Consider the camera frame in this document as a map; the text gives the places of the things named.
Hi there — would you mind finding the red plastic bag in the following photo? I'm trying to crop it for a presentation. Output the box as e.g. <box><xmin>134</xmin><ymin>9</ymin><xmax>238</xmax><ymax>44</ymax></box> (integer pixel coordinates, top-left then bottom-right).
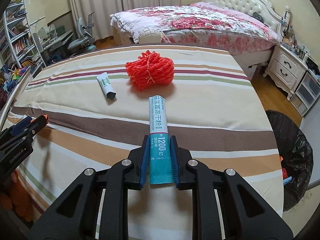
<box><xmin>279</xmin><ymin>156</ymin><xmax>288</xmax><ymax>179</ymax></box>

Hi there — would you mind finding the light blue sachet stick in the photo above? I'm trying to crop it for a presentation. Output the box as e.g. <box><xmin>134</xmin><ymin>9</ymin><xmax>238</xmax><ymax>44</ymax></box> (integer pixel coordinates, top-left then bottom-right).
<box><xmin>283</xmin><ymin>176</ymin><xmax>292</xmax><ymax>185</ymax></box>

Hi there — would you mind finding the black lined trash bin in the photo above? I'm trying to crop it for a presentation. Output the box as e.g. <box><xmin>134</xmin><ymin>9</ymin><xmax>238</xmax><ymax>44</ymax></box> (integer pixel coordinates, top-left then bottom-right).
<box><xmin>266</xmin><ymin>110</ymin><xmax>313</xmax><ymax>211</ymax></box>

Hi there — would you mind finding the striped bed cover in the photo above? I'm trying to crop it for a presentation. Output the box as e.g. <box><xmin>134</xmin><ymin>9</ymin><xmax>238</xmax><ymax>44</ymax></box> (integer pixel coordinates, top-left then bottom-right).
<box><xmin>4</xmin><ymin>44</ymin><xmax>292</xmax><ymax>239</ymax></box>

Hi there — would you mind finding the white bookshelf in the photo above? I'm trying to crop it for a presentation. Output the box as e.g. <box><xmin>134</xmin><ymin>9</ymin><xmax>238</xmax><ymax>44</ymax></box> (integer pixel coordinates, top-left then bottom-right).
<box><xmin>1</xmin><ymin>0</ymin><xmax>46</xmax><ymax>77</ymax></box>

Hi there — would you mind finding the white desk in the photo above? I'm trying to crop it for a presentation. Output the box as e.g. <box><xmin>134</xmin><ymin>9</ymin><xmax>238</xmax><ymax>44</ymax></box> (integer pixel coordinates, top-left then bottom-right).
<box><xmin>32</xmin><ymin>24</ymin><xmax>74</xmax><ymax>66</ymax></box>

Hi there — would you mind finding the small white ointment tube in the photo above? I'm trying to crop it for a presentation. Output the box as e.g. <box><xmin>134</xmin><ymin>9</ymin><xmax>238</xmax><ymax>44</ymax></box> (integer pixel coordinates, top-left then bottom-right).
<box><xmin>97</xmin><ymin>72</ymin><xmax>116</xmax><ymax>101</ymax></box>

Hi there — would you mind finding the grey desk chair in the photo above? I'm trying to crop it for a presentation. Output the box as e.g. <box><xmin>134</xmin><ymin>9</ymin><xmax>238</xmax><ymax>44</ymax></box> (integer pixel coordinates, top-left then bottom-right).
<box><xmin>68</xmin><ymin>12</ymin><xmax>97</xmax><ymax>56</ymax></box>

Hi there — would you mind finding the clear plastic drawer unit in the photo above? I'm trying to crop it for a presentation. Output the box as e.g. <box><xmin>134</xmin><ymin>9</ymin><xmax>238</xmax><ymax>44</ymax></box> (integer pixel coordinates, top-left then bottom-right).
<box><xmin>290</xmin><ymin>70</ymin><xmax>320</xmax><ymax>117</ymax></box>

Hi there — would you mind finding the red foam fruit net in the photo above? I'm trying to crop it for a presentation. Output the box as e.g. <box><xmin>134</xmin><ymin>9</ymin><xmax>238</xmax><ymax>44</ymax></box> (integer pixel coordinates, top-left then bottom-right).
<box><xmin>125</xmin><ymin>50</ymin><xmax>174</xmax><ymax>91</ymax></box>

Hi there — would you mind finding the white two-drawer nightstand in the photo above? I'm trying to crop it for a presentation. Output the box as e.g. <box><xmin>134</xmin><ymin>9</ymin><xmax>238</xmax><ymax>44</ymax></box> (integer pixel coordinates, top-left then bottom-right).
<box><xmin>263</xmin><ymin>43</ymin><xmax>308</xmax><ymax>101</ymax></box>

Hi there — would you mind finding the white underbed storage box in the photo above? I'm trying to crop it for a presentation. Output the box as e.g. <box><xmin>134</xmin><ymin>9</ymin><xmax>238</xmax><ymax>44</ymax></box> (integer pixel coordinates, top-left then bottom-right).
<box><xmin>233</xmin><ymin>53</ymin><xmax>261</xmax><ymax>80</ymax></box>

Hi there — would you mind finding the floral quilt bed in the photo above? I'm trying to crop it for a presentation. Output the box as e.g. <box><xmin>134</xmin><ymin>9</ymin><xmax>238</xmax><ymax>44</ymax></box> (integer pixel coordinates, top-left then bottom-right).
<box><xmin>110</xmin><ymin>2</ymin><xmax>278</xmax><ymax>55</ymax></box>

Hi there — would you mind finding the white tufted headboard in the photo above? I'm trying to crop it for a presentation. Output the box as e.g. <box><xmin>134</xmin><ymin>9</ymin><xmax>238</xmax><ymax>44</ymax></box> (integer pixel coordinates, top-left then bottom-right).
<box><xmin>202</xmin><ymin>0</ymin><xmax>291</xmax><ymax>35</ymax></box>

